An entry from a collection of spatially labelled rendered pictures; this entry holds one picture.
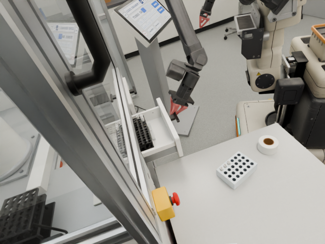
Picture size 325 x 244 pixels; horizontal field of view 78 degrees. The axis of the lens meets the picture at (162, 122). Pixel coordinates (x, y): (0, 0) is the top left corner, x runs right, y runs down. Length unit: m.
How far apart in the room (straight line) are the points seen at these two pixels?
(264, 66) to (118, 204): 1.12
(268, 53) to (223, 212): 0.87
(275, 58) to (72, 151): 1.18
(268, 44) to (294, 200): 0.81
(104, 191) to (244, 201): 0.57
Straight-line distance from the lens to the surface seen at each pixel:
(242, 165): 0.81
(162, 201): 0.63
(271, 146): 0.88
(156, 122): 0.96
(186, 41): 0.82
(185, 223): 0.75
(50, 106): 0.21
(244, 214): 0.76
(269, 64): 1.30
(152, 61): 1.77
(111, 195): 0.32
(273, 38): 1.29
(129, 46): 3.84
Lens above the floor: 1.46
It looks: 41 degrees down
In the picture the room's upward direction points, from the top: 16 degrees counter-clockwise
